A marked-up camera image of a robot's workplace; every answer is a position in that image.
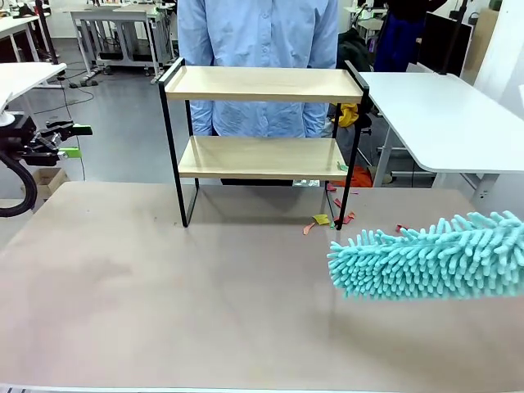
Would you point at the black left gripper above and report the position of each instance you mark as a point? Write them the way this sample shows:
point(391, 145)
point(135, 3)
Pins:
point(16, 135)

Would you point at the teal microfibre duster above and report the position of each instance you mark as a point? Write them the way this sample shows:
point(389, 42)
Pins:
point(409, 266)

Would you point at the person's right forearm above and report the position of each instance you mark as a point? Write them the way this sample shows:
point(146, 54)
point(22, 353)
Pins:
point(201, 118)

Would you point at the person's left forearm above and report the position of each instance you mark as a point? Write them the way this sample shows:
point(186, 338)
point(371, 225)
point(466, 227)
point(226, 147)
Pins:
point(316, 118)

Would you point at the open cardboard box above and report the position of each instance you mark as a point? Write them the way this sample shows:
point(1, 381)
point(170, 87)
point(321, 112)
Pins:
point(49, 180)

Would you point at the black pole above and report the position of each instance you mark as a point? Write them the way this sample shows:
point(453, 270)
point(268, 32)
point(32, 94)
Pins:
point(46, 37)

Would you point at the grey metal workbench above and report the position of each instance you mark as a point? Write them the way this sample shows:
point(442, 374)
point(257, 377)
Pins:
point(110, 16)

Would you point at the white background desk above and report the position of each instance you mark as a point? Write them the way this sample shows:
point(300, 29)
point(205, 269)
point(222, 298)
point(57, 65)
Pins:
point(16, 24)

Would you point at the person in blue shirt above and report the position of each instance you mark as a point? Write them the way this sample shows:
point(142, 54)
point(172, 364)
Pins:
point(258, 37)

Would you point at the orange-red paper scrap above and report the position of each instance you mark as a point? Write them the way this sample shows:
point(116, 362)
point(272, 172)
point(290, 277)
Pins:
point(309, 228)

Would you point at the yellow paper scrap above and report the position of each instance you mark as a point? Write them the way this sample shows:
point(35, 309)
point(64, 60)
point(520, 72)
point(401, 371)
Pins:
point(321, 219)

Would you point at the yellow cloth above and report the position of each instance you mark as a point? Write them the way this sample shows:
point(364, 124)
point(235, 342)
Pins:
point(348, 114)

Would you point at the orange cloth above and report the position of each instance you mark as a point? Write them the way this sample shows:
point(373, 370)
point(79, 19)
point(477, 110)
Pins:
point(362, 176)

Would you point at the black office chair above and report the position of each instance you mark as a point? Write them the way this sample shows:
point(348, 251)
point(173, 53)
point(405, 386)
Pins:
point(365, 123)

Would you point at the black jacket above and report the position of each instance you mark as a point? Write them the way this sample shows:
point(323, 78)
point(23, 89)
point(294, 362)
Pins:
point(352, 51)

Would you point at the background person in dark clothes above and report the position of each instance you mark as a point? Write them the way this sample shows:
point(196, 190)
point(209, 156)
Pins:
point(395, 41)

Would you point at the large white desk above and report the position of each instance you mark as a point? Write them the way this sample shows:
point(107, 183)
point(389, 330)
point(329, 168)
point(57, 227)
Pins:
point(442, 123)

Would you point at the black panel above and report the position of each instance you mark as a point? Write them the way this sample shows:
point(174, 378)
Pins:
point(446, 41)

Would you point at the brown cardboard sheet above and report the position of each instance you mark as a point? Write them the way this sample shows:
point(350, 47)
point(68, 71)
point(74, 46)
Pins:
point(481, 41)

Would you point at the black frame wooden shelf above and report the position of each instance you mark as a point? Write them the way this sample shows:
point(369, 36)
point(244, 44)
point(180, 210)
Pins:
point(262, 97)

